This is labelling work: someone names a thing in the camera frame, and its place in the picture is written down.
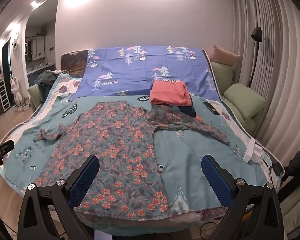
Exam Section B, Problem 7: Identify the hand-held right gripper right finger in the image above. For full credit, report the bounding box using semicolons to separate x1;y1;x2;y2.
201;154;288;240

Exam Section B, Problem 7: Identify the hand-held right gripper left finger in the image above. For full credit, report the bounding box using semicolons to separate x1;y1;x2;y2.
17;155;100;240

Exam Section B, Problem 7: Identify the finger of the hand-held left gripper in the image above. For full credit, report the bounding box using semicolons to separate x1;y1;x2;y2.
0;140;15;156

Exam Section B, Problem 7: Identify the floral teal shirt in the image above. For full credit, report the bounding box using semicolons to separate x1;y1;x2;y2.
32;100;230;222

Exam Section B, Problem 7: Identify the pile of dark clothes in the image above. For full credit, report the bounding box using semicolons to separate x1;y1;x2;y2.
34;69;65;98

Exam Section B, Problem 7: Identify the white power strip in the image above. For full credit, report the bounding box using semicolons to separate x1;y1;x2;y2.
242;139;264;163

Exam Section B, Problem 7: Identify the teal printed blanket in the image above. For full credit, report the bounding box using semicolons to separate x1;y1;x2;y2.
0;76;285;230

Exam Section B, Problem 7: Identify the white ladder rack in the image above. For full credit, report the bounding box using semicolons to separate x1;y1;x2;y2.
0;81;10;112

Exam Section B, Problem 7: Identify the white rabbit figure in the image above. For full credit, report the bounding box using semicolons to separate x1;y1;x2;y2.
10;77;29;112

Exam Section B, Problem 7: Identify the green sofa cushion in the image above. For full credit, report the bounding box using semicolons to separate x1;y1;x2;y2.
27;84;44;110

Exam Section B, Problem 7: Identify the small black device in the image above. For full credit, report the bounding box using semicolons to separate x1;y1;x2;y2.
271;164;285;177

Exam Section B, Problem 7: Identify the black remote control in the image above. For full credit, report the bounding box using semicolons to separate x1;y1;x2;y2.
203;102;219;115

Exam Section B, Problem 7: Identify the folded navy garment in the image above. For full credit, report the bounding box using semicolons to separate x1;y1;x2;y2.
150;84;197;118

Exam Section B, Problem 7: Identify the dark cloth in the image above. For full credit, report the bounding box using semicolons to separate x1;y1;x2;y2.
282;141;300;180

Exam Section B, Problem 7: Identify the folded coral garment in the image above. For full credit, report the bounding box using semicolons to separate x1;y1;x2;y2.
149;80;192;107

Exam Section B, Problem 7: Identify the large green pillow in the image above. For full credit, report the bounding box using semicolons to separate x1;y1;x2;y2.
210;61;234;96

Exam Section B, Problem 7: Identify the brown headboard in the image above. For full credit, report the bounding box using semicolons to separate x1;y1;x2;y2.
61;50;89;79

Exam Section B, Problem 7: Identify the blue tree-print pillow cover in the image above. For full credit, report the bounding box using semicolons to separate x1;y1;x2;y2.
69;45;222;103

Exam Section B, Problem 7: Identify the grey pleated curtain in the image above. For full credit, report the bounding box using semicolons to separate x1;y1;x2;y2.
231;0;300;150

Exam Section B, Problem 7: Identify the black floor lamp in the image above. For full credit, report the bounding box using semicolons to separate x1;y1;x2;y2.
247;26;263;88

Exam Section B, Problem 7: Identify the white bear wall decoration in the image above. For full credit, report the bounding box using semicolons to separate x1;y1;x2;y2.
10;31;20;60

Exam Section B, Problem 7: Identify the white wall cabinet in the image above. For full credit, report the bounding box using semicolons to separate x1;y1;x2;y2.
25;35;45;62

